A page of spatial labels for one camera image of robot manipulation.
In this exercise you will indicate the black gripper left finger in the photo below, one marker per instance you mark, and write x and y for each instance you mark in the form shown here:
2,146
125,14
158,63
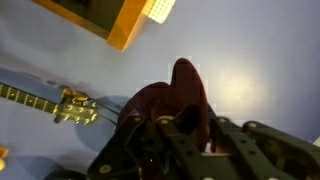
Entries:
133,150

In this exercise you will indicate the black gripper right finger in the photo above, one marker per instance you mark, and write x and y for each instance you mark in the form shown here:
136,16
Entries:
266,153

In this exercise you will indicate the brown acoustic guitar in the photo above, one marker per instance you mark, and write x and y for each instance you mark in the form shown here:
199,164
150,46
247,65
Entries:
73,108

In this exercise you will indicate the wooden framed picture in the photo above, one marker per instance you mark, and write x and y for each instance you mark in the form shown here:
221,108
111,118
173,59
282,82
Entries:
128,23

